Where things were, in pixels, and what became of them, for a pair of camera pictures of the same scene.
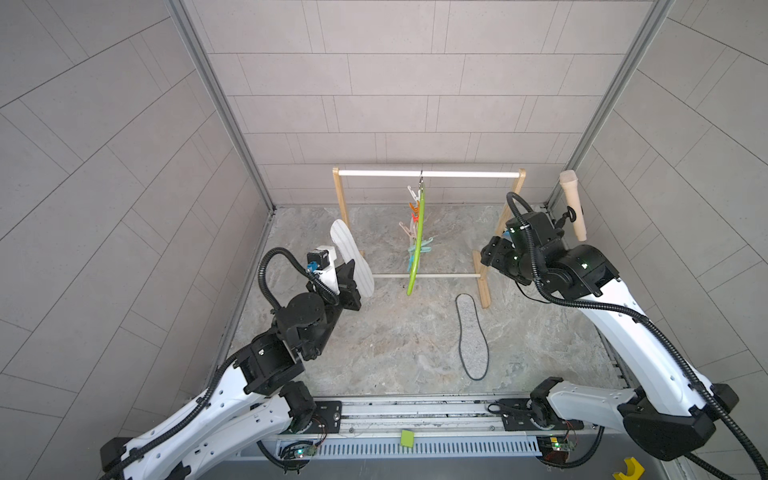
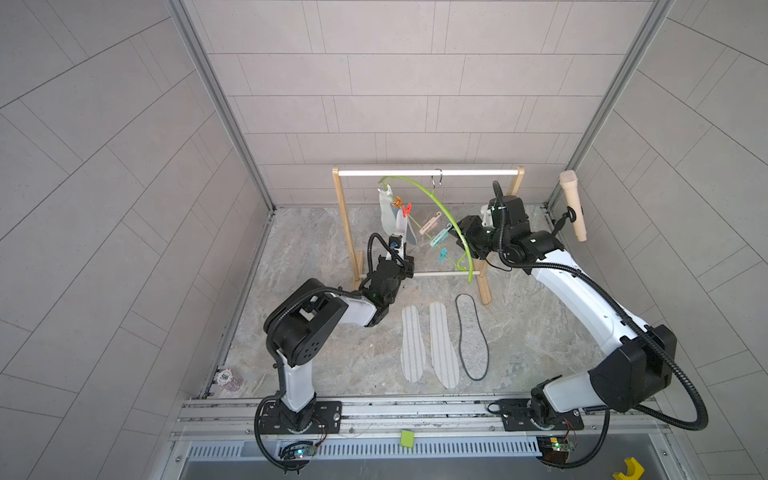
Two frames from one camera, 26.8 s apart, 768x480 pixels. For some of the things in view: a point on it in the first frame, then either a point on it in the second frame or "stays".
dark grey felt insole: x=473 y=345 stays
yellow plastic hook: x=635 y=470 stays
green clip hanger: x=418 y=243 -> x=436 y=179
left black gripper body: x=328 y=310 -> x=404 y=272
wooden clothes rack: x=479 y=259 stays
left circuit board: x=301 y=451 stays
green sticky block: x=407 y=438 stays
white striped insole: x=346 y=240 -> x=443 y=357
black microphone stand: x=571 y=214 stays
